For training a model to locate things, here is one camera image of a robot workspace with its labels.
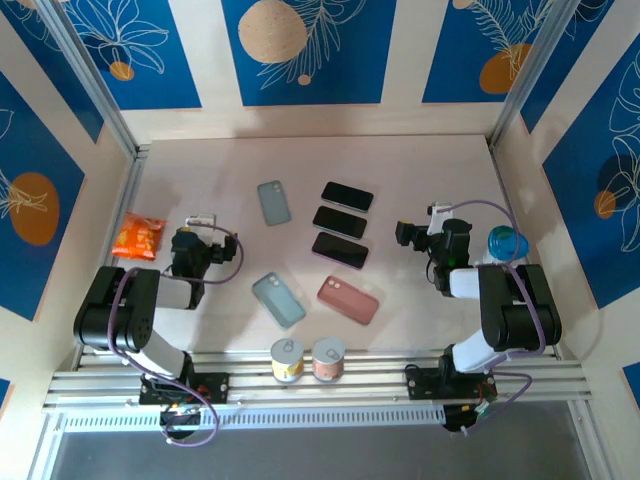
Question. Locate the orange snack bag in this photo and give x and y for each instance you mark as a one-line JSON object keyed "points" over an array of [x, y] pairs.
{"points": [[137, 237]]}

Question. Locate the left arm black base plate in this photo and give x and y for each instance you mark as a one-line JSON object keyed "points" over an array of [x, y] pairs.
{"points": [[215, 387]]}

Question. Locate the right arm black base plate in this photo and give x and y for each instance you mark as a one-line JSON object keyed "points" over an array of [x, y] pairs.
{"points": [[420, 385]]}

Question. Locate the aluminium side rail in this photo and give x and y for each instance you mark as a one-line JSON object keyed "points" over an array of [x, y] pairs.
{"points": [[134, 175]]}

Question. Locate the blue lidded cup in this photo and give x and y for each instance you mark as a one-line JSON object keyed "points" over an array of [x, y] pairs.
{"points": [[505, 242]]}

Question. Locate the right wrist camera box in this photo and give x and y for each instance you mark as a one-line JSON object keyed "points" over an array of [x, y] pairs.
{"points": [[440, 215]]}

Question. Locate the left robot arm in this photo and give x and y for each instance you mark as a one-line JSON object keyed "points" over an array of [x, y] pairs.
{"points": [[115, 310]]}

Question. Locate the pink phone case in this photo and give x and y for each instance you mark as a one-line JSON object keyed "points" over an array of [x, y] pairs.
{"points": [[350, 300]]}

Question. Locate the black phone green edge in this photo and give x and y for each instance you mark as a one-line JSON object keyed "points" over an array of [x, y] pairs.
{"points": [[347, 196]]}

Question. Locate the black phone purple edge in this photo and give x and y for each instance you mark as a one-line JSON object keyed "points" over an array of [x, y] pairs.
{"points": [[340, 250]]}

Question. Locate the teal phone case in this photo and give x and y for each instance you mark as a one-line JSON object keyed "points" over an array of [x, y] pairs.
{"points": [[280, 302], [274, 205]]}

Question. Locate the yellow tin can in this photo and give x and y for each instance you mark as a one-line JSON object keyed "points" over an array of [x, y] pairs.
{"points": [[287, 357]]}

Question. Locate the aluminium frame post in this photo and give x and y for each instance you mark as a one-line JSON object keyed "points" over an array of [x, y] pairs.
{"points": [[541, 75], [91, 75]]}

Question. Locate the black controller board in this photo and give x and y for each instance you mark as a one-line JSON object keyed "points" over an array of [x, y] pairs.
{"points": [[180, 420], [457, 417]]}

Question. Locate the black phone teal edge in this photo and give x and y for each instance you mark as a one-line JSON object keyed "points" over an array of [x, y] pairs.
{"points": [[340, 222]]}

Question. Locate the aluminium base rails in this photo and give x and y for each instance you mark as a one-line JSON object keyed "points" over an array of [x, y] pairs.
{"points": [[370, 387]]}

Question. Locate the pink tin can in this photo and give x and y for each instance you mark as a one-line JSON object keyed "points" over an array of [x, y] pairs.
{"points": [[328, 357]]}

